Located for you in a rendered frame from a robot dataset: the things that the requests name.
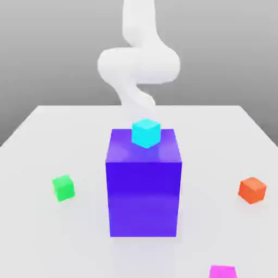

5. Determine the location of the small cyan cube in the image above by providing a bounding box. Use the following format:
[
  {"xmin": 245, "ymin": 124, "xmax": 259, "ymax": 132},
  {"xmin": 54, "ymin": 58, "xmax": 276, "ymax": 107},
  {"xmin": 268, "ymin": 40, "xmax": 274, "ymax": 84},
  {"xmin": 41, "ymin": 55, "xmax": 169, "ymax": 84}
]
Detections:
[{"xmin": 131, "ymin": 118, "xmax": 162, "ymax": 150}]

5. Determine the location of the small green cube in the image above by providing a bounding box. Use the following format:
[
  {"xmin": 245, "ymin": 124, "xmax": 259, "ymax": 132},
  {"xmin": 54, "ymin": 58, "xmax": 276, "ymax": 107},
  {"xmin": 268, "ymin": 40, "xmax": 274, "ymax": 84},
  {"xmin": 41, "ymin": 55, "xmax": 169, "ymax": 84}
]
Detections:
[{"xmin": 52, "ymin": 174, "xmax": 76, "ymax": 203}]

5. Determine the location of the small orange cube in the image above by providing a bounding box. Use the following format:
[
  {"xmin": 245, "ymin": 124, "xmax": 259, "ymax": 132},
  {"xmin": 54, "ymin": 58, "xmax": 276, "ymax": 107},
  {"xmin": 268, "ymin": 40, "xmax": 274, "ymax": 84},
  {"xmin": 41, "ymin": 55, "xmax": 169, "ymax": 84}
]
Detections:
[{"xmin": 238, "ymin": 176, "xmax": 268, "ymax": 205}]

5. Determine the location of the small magenta cube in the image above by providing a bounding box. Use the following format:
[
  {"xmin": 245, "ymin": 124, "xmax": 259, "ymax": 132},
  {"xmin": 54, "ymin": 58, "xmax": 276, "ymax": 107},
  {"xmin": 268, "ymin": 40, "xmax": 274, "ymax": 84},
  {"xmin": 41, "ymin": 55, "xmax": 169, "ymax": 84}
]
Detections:
[{"xmin": 208, "ymin": 264, "xmax": 237, "ymax": 278}]

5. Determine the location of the large purple box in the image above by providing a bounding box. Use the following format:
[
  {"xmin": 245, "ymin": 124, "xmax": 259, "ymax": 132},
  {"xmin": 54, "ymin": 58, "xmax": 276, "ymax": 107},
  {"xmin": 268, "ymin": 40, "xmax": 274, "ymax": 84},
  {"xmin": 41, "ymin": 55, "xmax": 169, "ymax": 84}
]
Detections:
[{"xmin": 105, "ymin": 128, "xmax": 182, "ymax": 238}]

